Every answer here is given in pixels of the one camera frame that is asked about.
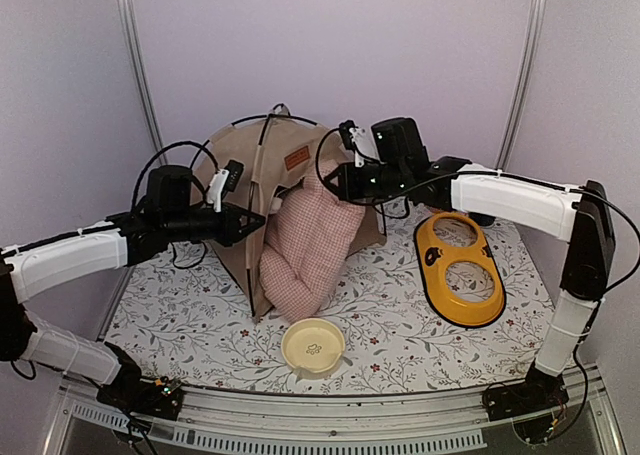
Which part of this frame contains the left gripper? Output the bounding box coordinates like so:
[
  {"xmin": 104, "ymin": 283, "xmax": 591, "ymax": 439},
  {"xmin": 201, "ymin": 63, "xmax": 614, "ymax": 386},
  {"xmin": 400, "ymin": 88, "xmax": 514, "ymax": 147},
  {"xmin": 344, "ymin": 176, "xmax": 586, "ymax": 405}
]
[{"xmin": 165, "ymin": 202, "xmax": 267, "ymax": 247}]

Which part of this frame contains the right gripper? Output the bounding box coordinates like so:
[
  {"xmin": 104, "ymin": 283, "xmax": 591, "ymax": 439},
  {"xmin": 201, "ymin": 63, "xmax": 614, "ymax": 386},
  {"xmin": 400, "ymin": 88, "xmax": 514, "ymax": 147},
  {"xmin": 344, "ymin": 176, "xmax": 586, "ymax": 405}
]
[{"xmin": 324, "ymin": 163, "xmax": 407, "ymax": 202}]

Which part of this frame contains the black tent pole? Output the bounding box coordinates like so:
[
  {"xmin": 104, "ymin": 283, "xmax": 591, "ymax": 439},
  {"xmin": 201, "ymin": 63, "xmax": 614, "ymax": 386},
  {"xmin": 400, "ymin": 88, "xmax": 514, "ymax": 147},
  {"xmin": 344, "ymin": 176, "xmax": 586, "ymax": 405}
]
[
  {"xmin": 189, "ymin": 113, "xmax": 329, "ymax": 187},
  {"xmin": 247, "ymin": 103, "xmax": 289, "ymax": 319}
]

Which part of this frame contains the pink checkered cushion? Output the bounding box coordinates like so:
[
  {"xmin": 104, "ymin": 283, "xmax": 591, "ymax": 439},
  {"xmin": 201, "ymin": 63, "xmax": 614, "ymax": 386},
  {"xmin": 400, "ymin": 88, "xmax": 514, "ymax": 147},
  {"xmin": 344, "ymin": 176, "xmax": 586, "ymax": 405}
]
[{"xmin": 259, "ymin": 160, "xmax": 365, "ymax": 323}]

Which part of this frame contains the beige pet tent fabric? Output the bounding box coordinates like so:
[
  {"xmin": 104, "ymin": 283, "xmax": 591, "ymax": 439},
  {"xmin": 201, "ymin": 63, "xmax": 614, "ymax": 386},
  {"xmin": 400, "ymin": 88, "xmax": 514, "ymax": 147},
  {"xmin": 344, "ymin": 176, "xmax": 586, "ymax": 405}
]
[{"xmin": 209, "ymin": 132, "xmax": 386, "ymax": 318}]

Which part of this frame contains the cream paw print bowl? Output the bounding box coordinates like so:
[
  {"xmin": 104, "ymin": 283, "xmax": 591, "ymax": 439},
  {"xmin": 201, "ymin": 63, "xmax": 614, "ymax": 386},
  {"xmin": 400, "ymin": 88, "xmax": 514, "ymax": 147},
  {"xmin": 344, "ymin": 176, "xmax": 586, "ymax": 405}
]
[{"xmin": 281, "ymin": 318, "xmax": 346, "ymax": 380}]

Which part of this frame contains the yellow double bowl holder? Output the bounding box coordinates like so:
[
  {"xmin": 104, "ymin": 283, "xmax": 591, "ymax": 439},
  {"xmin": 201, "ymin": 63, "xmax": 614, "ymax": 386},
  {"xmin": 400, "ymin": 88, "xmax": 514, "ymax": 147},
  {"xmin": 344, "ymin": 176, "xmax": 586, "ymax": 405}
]
[{"xmin": 414, "ymin": 212, "xmax": 506, "ymax": 328}]

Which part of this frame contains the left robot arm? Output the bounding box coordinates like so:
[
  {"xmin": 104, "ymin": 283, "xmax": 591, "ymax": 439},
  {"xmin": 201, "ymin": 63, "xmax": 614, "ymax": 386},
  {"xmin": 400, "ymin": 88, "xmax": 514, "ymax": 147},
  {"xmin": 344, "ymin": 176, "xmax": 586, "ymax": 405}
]
[{"xmin": 1, "ymin": 161, "xmax": 265, "ymax": 409}]

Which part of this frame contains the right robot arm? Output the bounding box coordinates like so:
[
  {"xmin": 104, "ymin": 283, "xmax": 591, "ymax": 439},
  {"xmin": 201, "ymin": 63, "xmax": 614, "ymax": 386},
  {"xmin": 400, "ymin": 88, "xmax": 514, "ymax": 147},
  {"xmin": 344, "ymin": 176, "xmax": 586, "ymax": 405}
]
[{"xmin": 321, "ymin": 117, "xmax": 615, "ymax": 411}]

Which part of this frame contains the floral table mat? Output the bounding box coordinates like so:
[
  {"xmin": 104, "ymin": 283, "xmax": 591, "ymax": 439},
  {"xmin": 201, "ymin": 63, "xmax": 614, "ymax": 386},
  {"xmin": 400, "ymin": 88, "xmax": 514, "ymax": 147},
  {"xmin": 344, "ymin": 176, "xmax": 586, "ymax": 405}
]
[{"xmin": 106, "ymin": 203, "xmax": 553, "ymax": 395}]

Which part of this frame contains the dark blue cup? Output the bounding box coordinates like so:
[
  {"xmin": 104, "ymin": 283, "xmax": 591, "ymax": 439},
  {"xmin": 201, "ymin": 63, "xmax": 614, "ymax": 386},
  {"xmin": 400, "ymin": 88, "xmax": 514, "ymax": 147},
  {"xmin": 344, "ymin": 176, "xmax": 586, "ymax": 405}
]
[{"xmin": 469, "ymin": 213, "xmax": 496, "ymax": 227}]

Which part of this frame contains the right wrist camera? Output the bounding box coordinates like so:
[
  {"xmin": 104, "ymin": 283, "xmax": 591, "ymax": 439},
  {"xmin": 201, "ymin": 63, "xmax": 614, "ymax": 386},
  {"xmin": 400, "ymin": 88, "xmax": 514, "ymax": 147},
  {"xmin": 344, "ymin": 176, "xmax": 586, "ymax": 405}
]
[{"xmin": 338, "ymin": 120, "xmax": 379, "ymax": 168}]

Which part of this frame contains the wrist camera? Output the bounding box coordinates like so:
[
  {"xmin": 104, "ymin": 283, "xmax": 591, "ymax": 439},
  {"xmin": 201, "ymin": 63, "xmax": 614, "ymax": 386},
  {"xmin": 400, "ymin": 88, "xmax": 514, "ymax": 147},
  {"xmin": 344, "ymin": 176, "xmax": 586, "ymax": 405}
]
[
  {"xmin": 338, "ymin": 120, "xmax": 379, "ymax": 168},
  {"xmin": 206, "ymin": 160, "xmax": 244, "ymax": 213}
]

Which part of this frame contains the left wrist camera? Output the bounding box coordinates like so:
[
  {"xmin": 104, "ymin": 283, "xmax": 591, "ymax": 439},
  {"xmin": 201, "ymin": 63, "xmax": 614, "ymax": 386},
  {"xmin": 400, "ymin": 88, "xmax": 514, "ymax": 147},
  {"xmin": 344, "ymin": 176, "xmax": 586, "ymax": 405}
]
[{"xmin": 206, "ymin": 160, "xmax": 244, "ymax": 213}]

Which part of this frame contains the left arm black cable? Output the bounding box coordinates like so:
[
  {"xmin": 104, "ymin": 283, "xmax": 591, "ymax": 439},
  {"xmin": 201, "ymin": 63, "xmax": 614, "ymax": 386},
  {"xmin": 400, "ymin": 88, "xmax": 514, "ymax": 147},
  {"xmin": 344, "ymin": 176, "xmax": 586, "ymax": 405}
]
[{"xmin": 130, "ymin": 140, "xmax": 221, "ymax": 211}]

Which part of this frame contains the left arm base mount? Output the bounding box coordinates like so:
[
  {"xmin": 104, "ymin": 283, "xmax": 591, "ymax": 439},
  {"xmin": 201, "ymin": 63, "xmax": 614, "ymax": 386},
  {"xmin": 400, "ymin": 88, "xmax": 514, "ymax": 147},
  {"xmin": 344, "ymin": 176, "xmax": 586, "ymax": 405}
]
[{"xmin": 96, "ymin": 376, "xmax": 184, "ymax": 421}]

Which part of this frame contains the front aluminium rail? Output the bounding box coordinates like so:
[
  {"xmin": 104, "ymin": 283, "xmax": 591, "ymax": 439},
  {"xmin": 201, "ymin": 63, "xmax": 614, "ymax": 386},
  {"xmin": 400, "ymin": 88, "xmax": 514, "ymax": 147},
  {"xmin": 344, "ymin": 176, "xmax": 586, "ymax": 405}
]
[{"xmin": 43, "ymin": 365, "xmax": 627, "ymax": 454}]

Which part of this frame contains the left aluminium frame post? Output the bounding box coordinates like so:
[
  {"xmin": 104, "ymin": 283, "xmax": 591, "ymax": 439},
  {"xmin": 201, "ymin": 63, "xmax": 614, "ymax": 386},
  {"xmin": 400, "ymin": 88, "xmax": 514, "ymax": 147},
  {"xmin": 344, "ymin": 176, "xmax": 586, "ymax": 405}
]
[{"xmin": 116, "ymin": 0, "xmax": 164, "ymax": 151}]

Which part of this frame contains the aluminium frame post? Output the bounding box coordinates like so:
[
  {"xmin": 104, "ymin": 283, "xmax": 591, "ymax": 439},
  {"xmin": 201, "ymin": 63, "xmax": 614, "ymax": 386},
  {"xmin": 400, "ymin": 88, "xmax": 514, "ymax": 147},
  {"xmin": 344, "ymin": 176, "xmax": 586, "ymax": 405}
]
[
  {"xmin": 116, "ymin": 0, "xmax": 164, "ymax": 151},
  {"xmin": 496, "ymin": 0, "xmax": 547, "ymax": 170}
]

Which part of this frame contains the right aluminium frame post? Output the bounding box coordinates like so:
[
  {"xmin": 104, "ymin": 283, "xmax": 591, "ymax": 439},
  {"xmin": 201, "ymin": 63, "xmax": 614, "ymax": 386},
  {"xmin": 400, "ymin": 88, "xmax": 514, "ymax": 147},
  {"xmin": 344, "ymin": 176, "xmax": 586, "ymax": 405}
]
[{"xmin": 496, "ymin": 0, "xmax": 547, "ymax": 170}]

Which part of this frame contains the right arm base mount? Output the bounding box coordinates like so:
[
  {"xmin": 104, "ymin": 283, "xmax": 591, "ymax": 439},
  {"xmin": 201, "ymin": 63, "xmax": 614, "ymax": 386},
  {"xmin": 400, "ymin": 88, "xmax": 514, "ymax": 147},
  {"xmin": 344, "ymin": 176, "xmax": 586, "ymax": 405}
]
[{"xmin": 481, "ymin": 382, "xmax": 569, "ymax": 445}]

